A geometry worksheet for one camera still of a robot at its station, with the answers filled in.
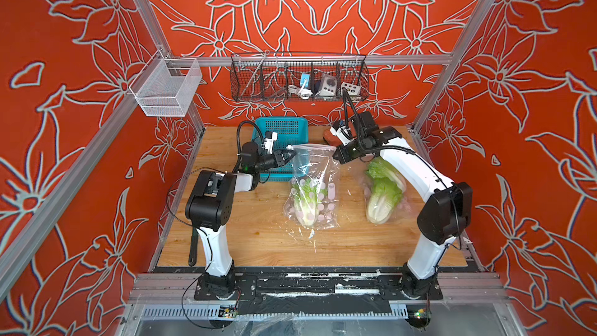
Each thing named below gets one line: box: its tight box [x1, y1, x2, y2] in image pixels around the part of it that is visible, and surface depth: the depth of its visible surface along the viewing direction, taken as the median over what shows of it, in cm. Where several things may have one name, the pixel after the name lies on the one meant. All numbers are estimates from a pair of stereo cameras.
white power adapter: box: [318, 74, 338, 96], surface depth 93 cm
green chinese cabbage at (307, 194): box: [292, 178, 328, 228], surface depth 85 cm
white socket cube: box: [340, 81, 361, 96], surface depth 97 cm
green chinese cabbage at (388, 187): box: [365, 157, 407, 224], surface depth 87 cm
